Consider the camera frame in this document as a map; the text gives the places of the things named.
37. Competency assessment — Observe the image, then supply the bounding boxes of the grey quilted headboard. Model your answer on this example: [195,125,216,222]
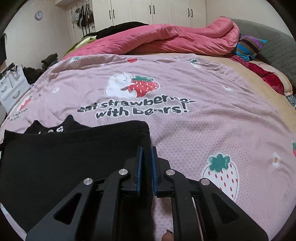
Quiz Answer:
[232,19,296,87]

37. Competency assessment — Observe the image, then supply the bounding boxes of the pink strawberry bear bedsheet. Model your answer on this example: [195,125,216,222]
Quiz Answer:
[1,54,295,239]

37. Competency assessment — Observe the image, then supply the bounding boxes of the hanging bags on door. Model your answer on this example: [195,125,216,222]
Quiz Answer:
[72,3,94,28]

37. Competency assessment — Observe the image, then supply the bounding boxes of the black small garment orange patches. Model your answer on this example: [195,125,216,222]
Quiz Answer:
[1,116,154,240]

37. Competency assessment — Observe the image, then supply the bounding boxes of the person's right hand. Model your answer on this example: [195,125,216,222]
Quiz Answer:
[162,230,174,241]

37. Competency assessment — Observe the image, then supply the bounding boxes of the white glossy wardrobe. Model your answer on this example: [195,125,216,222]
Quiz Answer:
[55,0,207,33]

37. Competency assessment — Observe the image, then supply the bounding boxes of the striped colourful pillow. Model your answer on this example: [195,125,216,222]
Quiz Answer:
[233,35,267,61]

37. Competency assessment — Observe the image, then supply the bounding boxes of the green blanket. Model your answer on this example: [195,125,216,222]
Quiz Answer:
[65,36,96,56]

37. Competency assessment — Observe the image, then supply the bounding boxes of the red fabric on bed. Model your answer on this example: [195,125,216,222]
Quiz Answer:
[226,54,285,95]

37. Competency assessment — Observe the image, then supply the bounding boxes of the pink quilted duvet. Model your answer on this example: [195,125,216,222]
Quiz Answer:
[64,17,240,59]

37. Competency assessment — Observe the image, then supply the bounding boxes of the white drawer cabinet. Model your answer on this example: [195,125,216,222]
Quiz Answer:
[1,63,30,113]

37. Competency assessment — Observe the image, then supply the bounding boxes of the beige bed blanket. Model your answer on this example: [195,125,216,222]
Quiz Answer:
[115,53,295,132]

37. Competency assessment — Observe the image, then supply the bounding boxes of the dark clothes pile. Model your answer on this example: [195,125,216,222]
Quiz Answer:
[23,53,58,85]

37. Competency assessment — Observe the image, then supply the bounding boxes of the blue patterned cloth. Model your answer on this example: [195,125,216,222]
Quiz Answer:
[287,95,296,109]

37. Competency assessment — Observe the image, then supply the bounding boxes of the round wall clock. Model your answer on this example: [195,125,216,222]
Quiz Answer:
[35,11,43,21]

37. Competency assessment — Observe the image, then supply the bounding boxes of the black clothes on bed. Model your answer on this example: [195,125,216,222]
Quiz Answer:
[85,21,148,39]

